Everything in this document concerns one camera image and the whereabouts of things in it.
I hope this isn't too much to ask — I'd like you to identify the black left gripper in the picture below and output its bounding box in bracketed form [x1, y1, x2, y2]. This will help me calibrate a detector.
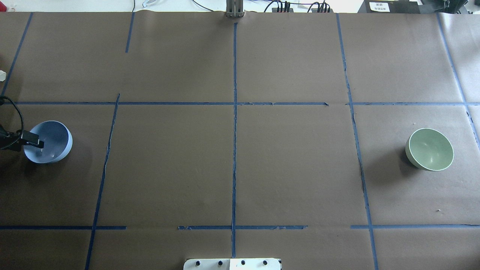
[0, 126, 44, 152]

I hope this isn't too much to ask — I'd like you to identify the blue bowl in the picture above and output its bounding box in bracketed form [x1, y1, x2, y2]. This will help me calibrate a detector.
[24, 121, 73, 164]

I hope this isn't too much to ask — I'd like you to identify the green bowl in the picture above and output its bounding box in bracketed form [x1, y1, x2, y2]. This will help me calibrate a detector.
[405, 128, 455, 171]

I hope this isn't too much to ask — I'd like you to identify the small white object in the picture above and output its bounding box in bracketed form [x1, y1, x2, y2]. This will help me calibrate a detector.
[0, 70, 7, 82]

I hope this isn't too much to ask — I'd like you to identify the white plate with black knobs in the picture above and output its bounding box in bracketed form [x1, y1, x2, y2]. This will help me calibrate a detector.
[183, 258, 282, 270]

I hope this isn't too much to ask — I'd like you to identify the black box with white label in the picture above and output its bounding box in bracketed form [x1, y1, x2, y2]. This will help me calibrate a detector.
[358, 0, 420, 14]

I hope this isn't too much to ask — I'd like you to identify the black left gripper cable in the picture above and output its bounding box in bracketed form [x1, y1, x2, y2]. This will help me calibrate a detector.
[0, 96, 25, 150]

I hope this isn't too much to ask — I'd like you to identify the aluminium profile post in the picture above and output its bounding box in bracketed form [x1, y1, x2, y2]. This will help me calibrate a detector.
[226, 0, 245, 18]

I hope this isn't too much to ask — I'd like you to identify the black power strip with cables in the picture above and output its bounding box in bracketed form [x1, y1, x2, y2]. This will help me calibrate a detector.
[263, 0, 334, 14]

